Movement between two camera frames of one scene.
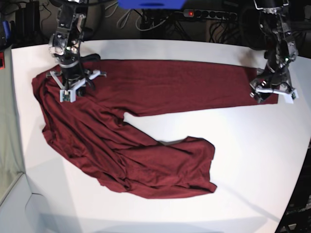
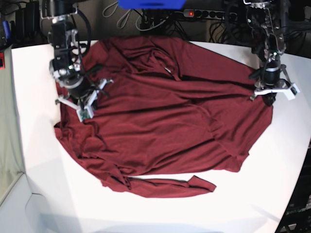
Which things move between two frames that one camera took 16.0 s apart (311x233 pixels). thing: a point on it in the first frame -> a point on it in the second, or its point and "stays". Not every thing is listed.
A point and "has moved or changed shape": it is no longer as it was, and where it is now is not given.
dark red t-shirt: (90, 133) has moved or changed shape
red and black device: (2, 64) stays
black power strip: (210, 14) stays
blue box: (151, 4) stays
